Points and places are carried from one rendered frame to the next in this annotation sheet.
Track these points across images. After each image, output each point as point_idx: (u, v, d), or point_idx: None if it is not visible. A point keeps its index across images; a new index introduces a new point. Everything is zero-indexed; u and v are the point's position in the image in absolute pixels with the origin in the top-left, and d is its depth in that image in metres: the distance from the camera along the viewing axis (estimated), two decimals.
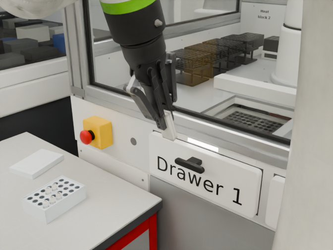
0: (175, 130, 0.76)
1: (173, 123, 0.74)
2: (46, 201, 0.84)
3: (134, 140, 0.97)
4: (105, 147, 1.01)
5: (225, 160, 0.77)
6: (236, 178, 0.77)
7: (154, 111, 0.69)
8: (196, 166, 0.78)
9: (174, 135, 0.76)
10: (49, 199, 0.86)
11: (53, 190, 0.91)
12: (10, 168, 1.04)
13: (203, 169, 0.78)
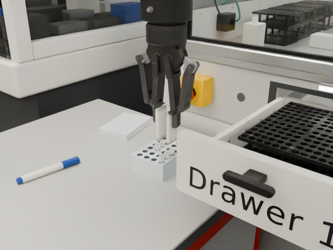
0: (168, 135, 0.74)
1: (168, 127, 0.73)
2: (163, 156, 0.76)
3: (242, 95, 0.89)
4: (206, 105, 0.93)
5: (311, 177, 0.47)
6: (330, 207, 0.46)
7: (146, 93, 0.74)
8: (261, 185, 0.48)
9: (166, 139, 0.75)
10: (163, 154, 0.78)
11: (161, 147, 0.83)
12: (99, 130, 0.96)
13: (273, 190, 0.47)
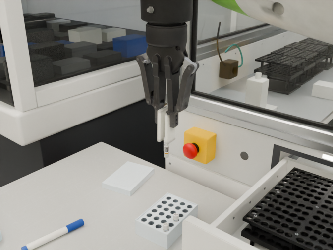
0: (166, 134, 0.74)
1: (166, 127, 0.73)
2: (167, 223, 0.77)
3: (245, 154, 0.89)
4: (209, 161, 0.94)
5: None
6: None
7: (148, 94, 0.74)
8: None
9: (165, 139, 0.75)
10: None
11: (165, 144, 0.77)
12: (103, 184, 0.97)
13: None
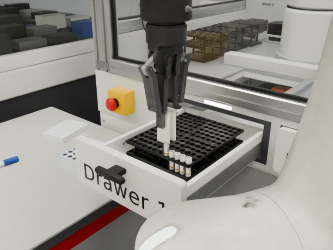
0: (175, 131, 0.76)
1: (175, 123, 0.75)
2: None
3: None
4: (128, 113, 1.13)
5: (148, 170, 0.67)
6: (160, 191, 0.66)
7: (159, 102, 0.70)
8: (116, 176, 0.68)
9: (174, 136, 0.76)
10: (188, 161, 0.74)
11: (179, 159, 0.76)
12: (42, 134, 1.16)
13: (123, 179, 0.67)
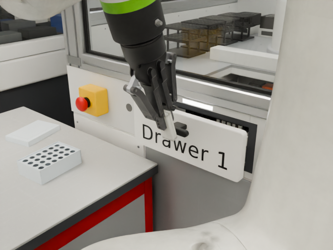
0: (175, 130, 0.75)
1: (173, 123, 0.74)
2: None
3: (129, 105, 0.97)
4: (101, 114, 1.01)
5: (210, 123, 0.75)
6: (221, 141, 0.74)
7: (154, 111, 0.69)
8: (180, 129, 0.76)
9: (174, 135, 0.76)
10: None
11: None
12: (6, 137, 1.05)
13: (187, 132, 0.75)
